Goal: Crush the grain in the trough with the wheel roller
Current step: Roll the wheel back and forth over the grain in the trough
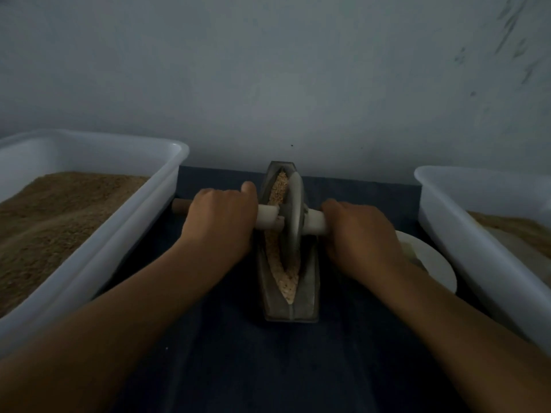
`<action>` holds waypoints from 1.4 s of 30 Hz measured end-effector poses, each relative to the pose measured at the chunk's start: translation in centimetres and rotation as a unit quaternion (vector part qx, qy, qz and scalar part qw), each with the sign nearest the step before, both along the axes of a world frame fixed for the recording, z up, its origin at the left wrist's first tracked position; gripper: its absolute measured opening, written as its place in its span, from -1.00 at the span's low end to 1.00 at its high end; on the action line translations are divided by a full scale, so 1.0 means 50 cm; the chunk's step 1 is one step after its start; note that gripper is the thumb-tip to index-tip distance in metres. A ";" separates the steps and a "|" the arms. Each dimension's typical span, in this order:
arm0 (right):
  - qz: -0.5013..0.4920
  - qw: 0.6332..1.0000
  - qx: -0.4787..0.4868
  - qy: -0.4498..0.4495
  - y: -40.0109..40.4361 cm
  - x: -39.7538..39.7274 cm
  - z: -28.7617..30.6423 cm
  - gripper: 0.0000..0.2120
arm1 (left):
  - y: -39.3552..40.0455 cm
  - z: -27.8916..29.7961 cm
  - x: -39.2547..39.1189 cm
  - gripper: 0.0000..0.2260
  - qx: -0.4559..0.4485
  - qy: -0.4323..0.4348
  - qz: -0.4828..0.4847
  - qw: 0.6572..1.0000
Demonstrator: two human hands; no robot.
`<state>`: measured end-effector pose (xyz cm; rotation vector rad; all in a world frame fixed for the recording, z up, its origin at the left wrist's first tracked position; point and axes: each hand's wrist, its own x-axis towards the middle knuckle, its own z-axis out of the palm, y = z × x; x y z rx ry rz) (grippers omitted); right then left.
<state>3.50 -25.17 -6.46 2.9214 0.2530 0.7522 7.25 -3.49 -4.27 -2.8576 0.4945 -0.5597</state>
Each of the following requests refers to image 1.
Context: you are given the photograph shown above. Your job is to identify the person's right hand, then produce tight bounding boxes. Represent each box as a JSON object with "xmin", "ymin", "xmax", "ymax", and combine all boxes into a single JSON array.
[{"xmin": 321, "ymin": 198, "xmax": 409, "ymax": 280}]

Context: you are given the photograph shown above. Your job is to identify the metal grinding wheel with handle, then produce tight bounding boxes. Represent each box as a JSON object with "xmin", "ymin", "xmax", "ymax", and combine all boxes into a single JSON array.
[{"xmin": 172, "ymin": 173, "xmax": 328, "ymax": 271}]

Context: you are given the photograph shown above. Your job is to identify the large brown grain heap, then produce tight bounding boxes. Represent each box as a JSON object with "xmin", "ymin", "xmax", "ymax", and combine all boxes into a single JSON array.
[
  {"xmin": 467, "ymin": 211, "xmax": 551, "ymax": 259},
  {"xmin": 0, "ymin": 172, "xmax": 150, "ymax": 318}
]

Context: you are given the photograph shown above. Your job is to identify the dark blue table cloth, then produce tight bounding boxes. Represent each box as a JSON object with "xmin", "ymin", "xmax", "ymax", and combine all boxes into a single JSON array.
[{"xmin": 107, "ymin": 165, "xmax": 475, "ymax": 413}]

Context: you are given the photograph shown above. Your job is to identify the person's right forearm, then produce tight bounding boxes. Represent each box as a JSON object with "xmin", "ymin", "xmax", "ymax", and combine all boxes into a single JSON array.
[{"xmin": 370, "ymin": 258, "xmax": 551, "ymax": 413}]

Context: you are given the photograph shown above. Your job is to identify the boat-shaped metal grinding trough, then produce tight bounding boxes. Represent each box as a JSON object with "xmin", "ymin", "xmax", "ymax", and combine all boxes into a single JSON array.
[{"xmin": 255, "ymin": 161, "xmax": 321, "ymax": 324}]

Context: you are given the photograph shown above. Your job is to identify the person's left forearm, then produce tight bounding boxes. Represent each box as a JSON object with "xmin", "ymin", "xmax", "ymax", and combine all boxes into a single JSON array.
[{"xmin": 0, "ymin": 245, "xmax": 227, "ymax": 413}]

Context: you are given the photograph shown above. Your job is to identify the white round plate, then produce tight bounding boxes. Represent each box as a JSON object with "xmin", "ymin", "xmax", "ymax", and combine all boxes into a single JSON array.
[{"xmin": 395, "ymin": 230, "xmax": 458, "ymax": 295}]

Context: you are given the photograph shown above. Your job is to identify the white plastic tub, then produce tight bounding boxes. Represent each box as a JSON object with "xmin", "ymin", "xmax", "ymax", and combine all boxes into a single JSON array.
[
  {"xmin": 414, "ymin": 165, "xmax": 551, "ymax": 356},
  {"xmin": 0, "ymin": 130, "xmax": 191, "ymax": 358}
]

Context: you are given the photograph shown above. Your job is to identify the person's left hand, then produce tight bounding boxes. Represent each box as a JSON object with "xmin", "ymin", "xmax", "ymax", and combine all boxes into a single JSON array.
[{"xmin": 174, "ymin": 181, "xmax": 259, "ymax": 270}]

